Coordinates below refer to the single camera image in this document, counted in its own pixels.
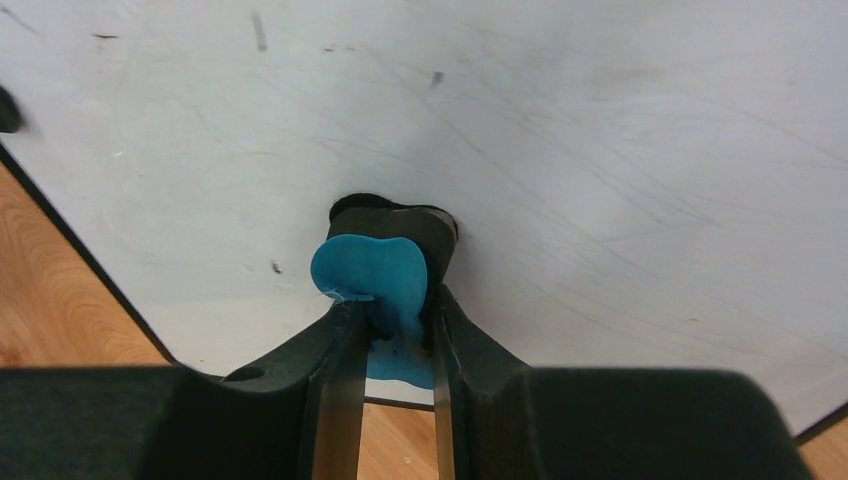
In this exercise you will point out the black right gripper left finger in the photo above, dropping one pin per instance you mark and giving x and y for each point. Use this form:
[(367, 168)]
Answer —
[(294, 413)]

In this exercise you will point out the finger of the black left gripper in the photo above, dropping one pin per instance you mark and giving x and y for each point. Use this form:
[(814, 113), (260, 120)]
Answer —
[(11, 118)]

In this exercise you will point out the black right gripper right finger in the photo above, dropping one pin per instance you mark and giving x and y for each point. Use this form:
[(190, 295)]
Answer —
[(499, 418)]

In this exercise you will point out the blue and black eraser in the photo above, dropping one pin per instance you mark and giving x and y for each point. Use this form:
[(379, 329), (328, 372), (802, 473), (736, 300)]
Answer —
[(391, 257)]

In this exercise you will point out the white whiteboard with black frame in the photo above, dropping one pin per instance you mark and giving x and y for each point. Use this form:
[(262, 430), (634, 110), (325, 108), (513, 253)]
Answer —
[(637, 183)]

